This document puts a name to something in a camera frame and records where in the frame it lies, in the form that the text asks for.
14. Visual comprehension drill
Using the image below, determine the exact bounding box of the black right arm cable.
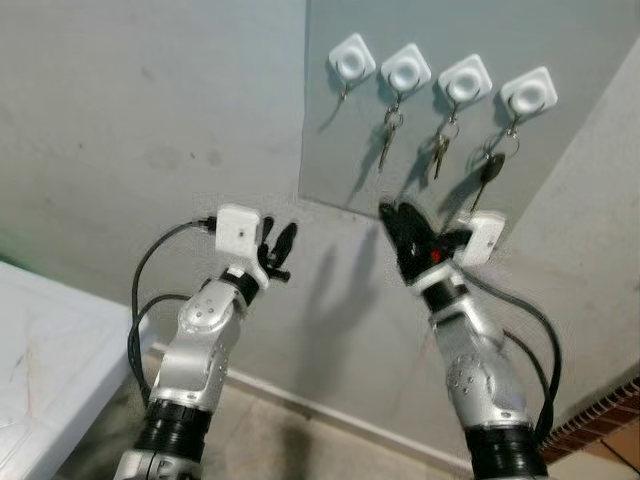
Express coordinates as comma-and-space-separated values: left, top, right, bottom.
462, 270, 564, 446

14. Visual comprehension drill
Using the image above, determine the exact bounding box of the white square wall hook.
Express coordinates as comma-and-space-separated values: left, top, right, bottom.
500, 67, 558, 121
328, 33, 378, 99
438, 54, 494, 107
380, 43, 433, 98

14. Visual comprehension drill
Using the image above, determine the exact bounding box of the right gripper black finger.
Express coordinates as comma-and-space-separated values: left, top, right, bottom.
400, 200, 433, 246
380, 203, 411, 256

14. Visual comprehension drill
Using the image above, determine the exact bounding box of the key bunch with large ring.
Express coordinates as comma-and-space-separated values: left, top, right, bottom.
472, 120, 522, 209

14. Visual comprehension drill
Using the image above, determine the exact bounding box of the small silver key bunch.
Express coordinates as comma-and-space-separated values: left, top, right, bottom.
430, 112, 461, 181
376, 95, 405, 173

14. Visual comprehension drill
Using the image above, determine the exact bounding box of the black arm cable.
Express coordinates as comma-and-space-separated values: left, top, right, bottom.
462, 270, 564, 446
127, 217, 217, 406

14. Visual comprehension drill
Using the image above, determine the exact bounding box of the white folding table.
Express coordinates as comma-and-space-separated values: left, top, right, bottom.
0, 260, 151, 480

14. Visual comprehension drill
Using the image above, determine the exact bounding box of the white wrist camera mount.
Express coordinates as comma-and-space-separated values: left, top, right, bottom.
215, 204, 269, 286
455, 210, 504, 268

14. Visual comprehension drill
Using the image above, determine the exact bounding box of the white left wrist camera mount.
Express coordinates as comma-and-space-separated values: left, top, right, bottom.
215, 204, 269, 286

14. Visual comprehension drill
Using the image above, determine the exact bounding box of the red brick edging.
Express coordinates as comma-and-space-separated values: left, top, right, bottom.
540, 378, 640, 463

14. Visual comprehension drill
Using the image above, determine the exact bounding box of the grey wall panel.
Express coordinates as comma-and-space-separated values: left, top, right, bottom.
298, 0, 640, 251

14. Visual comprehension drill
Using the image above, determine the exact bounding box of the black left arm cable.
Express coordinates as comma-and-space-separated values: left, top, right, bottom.
127, 217, 217, 406

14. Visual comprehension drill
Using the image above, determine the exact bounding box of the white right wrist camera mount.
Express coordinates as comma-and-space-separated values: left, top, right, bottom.
455, 210, 504, 268

